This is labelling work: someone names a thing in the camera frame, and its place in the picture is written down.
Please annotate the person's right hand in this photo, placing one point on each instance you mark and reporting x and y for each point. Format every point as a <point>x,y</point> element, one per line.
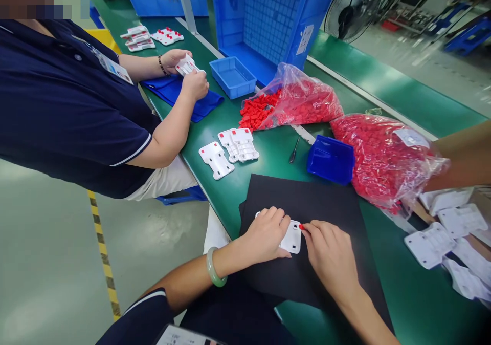
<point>330,253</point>

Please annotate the person's left hand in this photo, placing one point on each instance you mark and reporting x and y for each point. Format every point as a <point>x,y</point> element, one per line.
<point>261,237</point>

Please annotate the person's left index finger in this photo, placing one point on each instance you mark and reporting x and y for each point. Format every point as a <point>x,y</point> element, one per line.
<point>283,220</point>

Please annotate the person's left fingers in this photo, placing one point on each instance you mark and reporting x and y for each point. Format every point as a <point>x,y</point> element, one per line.
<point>268,212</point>

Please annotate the person's right thumb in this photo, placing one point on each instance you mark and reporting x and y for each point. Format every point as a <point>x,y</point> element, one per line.
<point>308,241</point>

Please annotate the person's right fingers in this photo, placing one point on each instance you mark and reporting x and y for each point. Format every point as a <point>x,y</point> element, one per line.
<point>333,230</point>

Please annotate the person's right index finger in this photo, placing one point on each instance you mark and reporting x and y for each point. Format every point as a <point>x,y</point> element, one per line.
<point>312,226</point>

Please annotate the person's left thumb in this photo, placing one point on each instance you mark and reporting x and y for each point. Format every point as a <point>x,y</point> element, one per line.
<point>279,252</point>

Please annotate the white plastic bracket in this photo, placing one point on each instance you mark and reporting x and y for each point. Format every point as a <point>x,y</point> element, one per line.
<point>293,239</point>
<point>134,32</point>
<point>245,145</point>
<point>216,160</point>
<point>226,141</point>
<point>140,45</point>
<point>187,66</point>
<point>167,36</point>

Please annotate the black mat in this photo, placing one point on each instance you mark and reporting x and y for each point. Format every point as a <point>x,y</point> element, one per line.
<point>307,199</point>

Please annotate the dark blue plastic bin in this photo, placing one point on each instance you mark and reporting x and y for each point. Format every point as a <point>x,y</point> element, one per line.
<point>330,160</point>

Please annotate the black screwdriver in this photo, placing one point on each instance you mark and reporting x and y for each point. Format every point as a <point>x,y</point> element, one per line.
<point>294,150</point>

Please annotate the tied bag of red clips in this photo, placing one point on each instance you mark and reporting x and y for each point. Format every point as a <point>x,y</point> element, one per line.
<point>379,157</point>

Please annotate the loose heap of red clips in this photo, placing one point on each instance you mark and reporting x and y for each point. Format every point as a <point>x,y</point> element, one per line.
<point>255,112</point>

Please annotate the pile of white brackets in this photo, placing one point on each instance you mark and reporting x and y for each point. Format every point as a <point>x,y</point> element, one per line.
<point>433,245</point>

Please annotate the person's body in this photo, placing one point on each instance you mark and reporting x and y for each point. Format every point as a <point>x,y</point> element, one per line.
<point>199,322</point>

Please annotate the open bag of red clips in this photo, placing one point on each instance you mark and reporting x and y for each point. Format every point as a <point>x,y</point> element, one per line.
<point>307,99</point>

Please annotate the blue cloth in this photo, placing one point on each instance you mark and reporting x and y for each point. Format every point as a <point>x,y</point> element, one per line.
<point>207,105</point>

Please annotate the small blue plastic tray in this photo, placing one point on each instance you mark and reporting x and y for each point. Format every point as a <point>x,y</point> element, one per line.
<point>232,76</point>

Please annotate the black standing fan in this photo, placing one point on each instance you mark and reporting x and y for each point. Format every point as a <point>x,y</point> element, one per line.
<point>351,11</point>

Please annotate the yellow plastic bin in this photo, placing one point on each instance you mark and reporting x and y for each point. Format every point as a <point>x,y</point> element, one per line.
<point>103,39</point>

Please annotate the grey metal post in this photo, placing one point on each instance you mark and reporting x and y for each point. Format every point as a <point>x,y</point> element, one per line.
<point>188,3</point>

